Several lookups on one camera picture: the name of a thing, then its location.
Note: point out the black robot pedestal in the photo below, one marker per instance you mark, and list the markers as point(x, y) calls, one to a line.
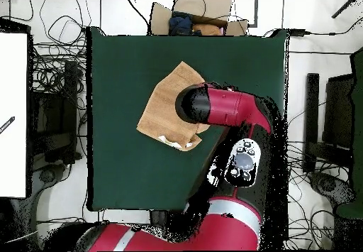
point(157, 218)

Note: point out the brown cardboard box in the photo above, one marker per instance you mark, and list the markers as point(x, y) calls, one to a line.
point(215, 5)

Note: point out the grey angled frame bar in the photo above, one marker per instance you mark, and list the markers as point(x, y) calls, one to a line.
point(256, 7)

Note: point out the dark green table cloth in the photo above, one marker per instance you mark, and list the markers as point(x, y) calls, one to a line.
point(127, 178)

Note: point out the tan terry towel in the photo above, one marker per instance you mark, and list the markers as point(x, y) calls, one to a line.
point(161, 113)

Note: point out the orange cloth item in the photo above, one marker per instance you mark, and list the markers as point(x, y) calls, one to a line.
point(207, 30)

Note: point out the black stand frame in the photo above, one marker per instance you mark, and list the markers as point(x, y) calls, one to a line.
point(69, 107)

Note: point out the green cloth drape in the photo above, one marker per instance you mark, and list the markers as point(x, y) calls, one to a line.
point(358, 121)

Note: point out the black power adapter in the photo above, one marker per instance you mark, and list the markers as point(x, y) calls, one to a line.
point(298, 32)

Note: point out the white board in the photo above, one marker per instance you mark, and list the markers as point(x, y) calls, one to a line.
point(12, 93)

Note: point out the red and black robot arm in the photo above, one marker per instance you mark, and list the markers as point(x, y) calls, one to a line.
point(227, 107)

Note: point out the dark slim rod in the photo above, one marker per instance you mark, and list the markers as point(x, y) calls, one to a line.
point(346, 5)

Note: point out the dark blue garment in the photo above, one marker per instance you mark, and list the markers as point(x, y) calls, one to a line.
point(180, 24)

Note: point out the black upright bar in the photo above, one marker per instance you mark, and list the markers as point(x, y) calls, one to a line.
point(312, 107)

